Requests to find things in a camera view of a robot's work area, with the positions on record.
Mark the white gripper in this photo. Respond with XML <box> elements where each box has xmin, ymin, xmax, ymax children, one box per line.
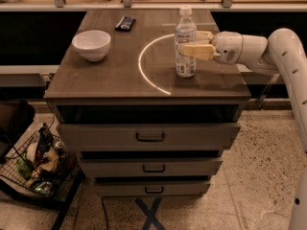
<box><xmin>181</xmin><ymin>31</ymin><xmax>243</xmax><ymax>64</ymax></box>

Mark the clear plastic water bottle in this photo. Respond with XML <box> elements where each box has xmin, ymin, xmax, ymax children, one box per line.
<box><xmin>175</xmin><ymin>5</ymin><xmax>197</xmax><ymax>78</ymax></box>

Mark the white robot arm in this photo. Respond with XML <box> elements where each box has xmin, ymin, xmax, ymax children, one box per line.
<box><xmin>179</xmin><ymin>28</ymin><xmax>307</xmax><ymax>152</ymax></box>

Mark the dark snack bar wrapper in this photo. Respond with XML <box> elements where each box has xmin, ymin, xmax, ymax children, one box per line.
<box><xmin>115</xmin><ymin>16</ymin><xmax>135</xmax><ymax>32</ymax></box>

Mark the grey drawer cabinet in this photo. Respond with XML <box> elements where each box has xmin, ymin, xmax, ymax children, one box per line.
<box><xmin>45</xmin><ymin>9</ymin><xmax>250</xmax><ymax>185</ymax></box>

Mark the white ceramic bowl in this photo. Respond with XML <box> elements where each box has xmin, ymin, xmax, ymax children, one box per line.
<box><xmin>72</xmin><ymin>30</ymin><xmax>111</xmax><ymax>61</ymax></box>

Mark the top grey drawer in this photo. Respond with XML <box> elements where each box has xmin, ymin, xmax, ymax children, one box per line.
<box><xmin>58</xmin><ymin>123</ymin><xmax>240</xmax><ymax>151</ymax></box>

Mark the grey drawer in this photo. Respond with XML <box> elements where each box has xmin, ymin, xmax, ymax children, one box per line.
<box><xmin>58</xmin><ymin>123</ymin><xmax>240</xmax><ymax>151</ymax></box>
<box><xmin>92</xmin><ymin>181</ymin><xmax>210</xmax><ymax>197</ymax></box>
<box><xmin>79</xmin><ymin>158</ymin><xmax>223</xmax><ymax>177</ymax></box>

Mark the middle grey drawer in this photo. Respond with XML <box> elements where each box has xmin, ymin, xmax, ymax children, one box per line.
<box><xmin>79</xmin><ymin>158</ymin><xmax>223</xmax><ymax>177</ymax></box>

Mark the soda can in basket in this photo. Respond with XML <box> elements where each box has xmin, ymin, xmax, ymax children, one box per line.
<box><xmin>54</xmin><ymin>140</ymin><xmax>64</xmax><ymax>152</ymax></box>

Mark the bottom grey drawer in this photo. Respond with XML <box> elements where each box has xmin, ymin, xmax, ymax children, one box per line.
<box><xmin>92</xmin><ymin>181</ymin><xmax>210</xmax><ymax>197</ymax></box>

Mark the blue tape cross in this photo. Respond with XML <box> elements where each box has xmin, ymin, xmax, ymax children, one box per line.
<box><xmin>135</xmin><ymin>197</ymin><xmax>166</xmax><ymax>230</ymax></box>

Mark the dark chip bag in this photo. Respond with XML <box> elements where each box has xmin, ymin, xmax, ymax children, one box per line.
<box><xmin>35</xmin><ymin>124</ymin><xmax>54</xmax><ymax>158</ymax></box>

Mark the green item in basket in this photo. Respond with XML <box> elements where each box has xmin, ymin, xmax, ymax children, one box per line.
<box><xmin>16</xmin><ymin>158</ymin><xmax>33</xmax><ymax>180</ymax></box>

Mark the black cable on floor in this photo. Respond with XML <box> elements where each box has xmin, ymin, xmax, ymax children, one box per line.
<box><xmin>101</xmin><ymin>196</ymin><xmax>110</xmax><ymax>230</ymax></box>

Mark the black wire basket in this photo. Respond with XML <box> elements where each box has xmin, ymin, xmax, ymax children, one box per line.
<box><xmin>0</xmin><ymin>133</ymin><xmax>77</xmax><ymax>197</ymax></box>

